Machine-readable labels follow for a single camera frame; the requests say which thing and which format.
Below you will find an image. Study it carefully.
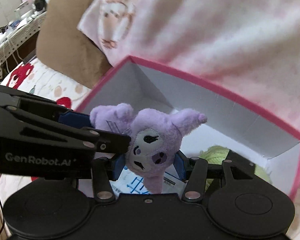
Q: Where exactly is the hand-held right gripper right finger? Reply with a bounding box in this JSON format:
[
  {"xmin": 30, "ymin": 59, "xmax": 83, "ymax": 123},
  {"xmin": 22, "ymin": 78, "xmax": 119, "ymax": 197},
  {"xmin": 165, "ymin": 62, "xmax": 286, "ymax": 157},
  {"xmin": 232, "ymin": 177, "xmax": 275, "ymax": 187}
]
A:
[{"xmin": 173, "ymin": 151, "xmax": 273, "ymax": 202}]

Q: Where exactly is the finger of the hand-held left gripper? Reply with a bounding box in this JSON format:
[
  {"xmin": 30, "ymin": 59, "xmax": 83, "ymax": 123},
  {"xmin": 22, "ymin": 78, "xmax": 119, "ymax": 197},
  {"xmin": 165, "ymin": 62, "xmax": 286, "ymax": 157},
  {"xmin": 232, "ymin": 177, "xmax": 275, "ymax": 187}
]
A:
[
  {"xmin": 0, "ymin": 84, "xmax": 92, "ymax": 130},
  {"xmin": 0, "ymin": 103, "xmax": 132, "ymax": 153}
]

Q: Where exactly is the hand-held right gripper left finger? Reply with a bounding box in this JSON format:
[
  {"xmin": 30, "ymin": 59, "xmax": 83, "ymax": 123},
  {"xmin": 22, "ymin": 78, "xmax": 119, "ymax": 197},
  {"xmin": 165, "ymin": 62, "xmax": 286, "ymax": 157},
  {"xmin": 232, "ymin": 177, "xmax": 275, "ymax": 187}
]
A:
[{"xmin": 91, "ymin": 154, "xmax": 127, "ymax": 203}]

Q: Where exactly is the blue wet wipes packet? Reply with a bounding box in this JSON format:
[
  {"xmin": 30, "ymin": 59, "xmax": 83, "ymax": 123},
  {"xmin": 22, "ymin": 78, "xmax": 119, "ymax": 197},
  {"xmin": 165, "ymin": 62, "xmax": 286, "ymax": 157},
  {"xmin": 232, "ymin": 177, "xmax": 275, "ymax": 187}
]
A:
[{"xmin": 110, "ymin": 171, "xmax": 185, "ymax": 195}]

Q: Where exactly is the green yarn ball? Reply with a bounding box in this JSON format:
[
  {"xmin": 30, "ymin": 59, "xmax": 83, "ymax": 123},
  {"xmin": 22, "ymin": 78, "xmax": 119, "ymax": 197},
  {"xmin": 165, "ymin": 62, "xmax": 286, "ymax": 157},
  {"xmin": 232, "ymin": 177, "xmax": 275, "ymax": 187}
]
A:
[{"xmin": 199, "ymin": 145, "xmax": 272, "ymax": 193}]

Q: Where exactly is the purple plush toy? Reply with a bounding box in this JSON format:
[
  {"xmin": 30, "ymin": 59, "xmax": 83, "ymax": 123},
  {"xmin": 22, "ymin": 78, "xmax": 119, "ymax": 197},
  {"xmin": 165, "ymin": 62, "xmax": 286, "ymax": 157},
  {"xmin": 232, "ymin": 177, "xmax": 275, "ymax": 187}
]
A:
[{"xmin": 90, "ymin": 102, "xmax": 208, "ymax": 194}]

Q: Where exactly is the pink cardboard box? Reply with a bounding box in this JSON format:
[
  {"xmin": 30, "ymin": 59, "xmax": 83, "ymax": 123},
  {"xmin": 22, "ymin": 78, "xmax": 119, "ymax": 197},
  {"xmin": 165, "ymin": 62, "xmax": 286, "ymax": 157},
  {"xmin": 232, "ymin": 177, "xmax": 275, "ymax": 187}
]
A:
[{"xmin": 74, "ymin": 55, "xmax": 300, "ymax": 200}]

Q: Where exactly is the red bear printed blanket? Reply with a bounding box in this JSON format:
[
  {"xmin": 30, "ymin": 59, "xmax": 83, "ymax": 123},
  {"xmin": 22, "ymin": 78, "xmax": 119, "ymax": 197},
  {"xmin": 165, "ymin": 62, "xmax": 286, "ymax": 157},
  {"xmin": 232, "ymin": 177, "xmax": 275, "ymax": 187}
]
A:
[{"xmin": 0, "ymin": 57, "xmax": 93, "ymax": 188}]

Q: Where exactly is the brown pillow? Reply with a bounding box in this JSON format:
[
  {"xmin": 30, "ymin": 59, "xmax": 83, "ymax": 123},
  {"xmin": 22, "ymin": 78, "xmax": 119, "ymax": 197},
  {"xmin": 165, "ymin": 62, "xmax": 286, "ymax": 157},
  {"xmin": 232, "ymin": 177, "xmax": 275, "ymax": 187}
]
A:
[{"xmin": 36, "ymin": 0, "xmax": 113, "ymax": 89}]

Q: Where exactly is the table with patterned cloth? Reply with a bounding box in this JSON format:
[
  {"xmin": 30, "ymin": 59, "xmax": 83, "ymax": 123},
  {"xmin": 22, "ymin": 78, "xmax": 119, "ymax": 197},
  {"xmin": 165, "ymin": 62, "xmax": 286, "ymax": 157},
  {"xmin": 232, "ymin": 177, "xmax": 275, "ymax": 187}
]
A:
[{"xmin": 0, "ymin": 11, "xmax": 47, "ymax": 80}]

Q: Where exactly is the black toy figure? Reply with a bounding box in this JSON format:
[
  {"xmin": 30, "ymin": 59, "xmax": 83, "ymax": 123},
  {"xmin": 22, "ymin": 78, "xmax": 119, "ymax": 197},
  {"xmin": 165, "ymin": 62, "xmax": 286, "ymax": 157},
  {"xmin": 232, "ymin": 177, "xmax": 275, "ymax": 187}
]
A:
[{"xmin": 32, "ymin": 0, "xmax": 48, "ymax": 12}]

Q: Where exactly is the pink printed quilt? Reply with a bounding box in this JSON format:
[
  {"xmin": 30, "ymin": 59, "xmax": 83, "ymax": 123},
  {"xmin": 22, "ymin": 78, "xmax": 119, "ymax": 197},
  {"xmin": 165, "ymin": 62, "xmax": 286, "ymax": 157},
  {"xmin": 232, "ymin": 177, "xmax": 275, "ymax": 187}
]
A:
[{"xmin": 77, "ymin": 0, "xmax": 300, "ymax": 140}]

